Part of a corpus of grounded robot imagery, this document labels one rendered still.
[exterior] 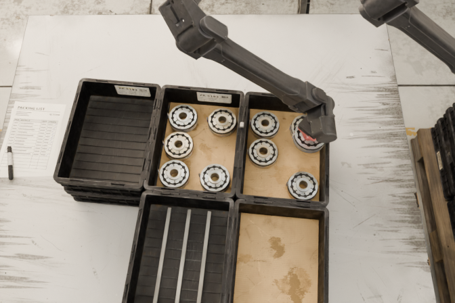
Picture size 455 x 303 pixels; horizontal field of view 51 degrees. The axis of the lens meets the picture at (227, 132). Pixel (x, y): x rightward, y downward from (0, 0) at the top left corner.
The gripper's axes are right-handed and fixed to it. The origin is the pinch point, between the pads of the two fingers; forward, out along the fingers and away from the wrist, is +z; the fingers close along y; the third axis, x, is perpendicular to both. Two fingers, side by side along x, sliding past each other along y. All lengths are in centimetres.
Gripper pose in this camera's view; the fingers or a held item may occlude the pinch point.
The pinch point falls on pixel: (311, 132)
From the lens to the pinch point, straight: 152.2
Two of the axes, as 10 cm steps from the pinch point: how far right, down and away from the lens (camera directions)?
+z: -0.4, 4.2, 9.1
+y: 6.8, -6.5, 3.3
